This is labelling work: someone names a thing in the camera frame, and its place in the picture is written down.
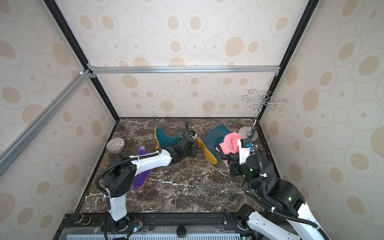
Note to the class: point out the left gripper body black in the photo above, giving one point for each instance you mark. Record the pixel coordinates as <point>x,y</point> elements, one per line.
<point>192,153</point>

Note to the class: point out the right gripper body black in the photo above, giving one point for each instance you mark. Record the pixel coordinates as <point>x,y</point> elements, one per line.
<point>233,159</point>

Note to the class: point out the teal rubber boot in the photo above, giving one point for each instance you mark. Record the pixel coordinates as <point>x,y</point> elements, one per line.
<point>164,140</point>
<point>207,142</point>

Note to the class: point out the pink cloth black trim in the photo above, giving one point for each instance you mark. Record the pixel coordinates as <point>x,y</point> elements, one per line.
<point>229,148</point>

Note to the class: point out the purple rubber boot yellow sole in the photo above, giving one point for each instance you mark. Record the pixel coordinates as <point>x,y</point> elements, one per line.
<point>140,179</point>

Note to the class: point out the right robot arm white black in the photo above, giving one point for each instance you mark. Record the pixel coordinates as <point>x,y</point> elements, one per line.
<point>277,196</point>

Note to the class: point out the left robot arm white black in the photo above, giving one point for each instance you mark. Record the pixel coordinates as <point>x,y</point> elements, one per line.
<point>116,180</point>

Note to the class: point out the chrome hook stand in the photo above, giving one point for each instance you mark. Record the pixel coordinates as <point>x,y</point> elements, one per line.
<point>258,102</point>

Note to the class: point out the patterned white bowl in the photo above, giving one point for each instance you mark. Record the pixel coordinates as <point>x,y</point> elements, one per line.
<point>115,145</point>

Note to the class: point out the horizontal aluminium bar back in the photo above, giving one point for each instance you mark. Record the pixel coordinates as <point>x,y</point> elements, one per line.
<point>185,70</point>

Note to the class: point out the diagonal aluminium bar left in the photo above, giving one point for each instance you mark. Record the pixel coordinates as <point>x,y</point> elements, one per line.
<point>25,138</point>

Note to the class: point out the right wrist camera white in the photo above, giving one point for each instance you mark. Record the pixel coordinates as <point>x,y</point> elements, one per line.
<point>244,149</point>

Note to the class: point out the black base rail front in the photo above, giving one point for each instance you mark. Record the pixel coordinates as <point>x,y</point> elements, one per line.
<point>170,226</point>

